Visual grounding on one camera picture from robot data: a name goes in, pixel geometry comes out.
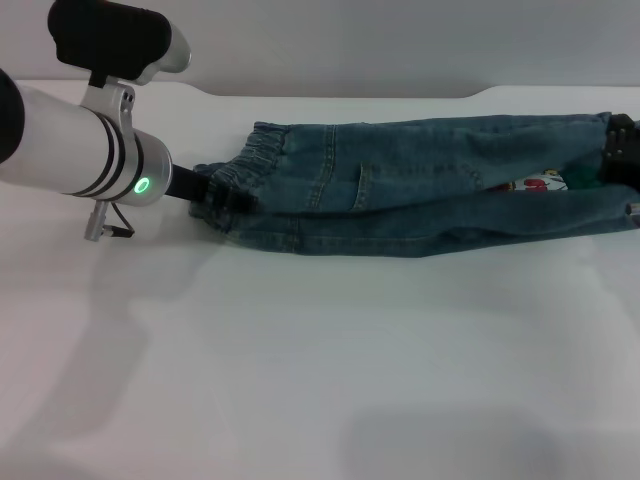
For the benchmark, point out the blue denim shorts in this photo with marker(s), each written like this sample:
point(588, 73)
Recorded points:
point(400, 200)

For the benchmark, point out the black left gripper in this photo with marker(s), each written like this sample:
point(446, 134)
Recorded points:
point(187, 184)

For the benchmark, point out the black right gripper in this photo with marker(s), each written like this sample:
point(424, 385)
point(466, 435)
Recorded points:
point(622, 165)

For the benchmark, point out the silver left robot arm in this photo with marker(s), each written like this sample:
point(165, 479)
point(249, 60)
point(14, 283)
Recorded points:
point(75, 145)

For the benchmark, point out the left wrist camera housing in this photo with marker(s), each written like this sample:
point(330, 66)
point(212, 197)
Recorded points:
point(115, 40)

